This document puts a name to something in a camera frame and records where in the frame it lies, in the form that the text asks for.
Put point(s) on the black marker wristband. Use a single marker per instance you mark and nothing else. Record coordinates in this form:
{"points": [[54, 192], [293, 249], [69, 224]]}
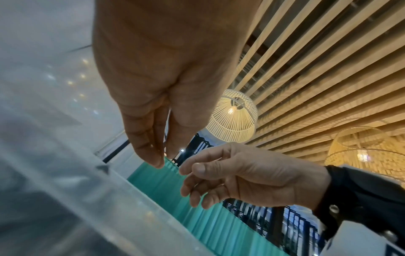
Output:
{"points": [[364, 200]]}

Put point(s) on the person's right hand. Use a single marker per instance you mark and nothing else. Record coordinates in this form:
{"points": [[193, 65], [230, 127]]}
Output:
{"points": [[259, 175]]}

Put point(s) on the wicker pendant lamp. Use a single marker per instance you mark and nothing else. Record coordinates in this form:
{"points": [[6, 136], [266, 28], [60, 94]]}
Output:
{"points": [[370, 155], [233, 117]]}

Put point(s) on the black window post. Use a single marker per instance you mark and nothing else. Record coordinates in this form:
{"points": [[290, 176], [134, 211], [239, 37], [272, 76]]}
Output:
{"points": [[116, 151]]}

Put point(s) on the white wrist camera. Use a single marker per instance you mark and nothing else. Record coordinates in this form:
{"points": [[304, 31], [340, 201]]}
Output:
{"points": [[361, 242]]}

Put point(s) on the transparent storage box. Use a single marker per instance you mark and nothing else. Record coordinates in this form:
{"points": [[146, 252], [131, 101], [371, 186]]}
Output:
{"points": [[69, 200]]}

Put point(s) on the green curtain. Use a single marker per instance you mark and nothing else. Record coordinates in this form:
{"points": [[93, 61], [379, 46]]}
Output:
{"points": [[215, 220]]}

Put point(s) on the person's left hand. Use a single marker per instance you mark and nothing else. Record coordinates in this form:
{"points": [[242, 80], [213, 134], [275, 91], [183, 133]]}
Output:
{"points": [[168, 55]]}

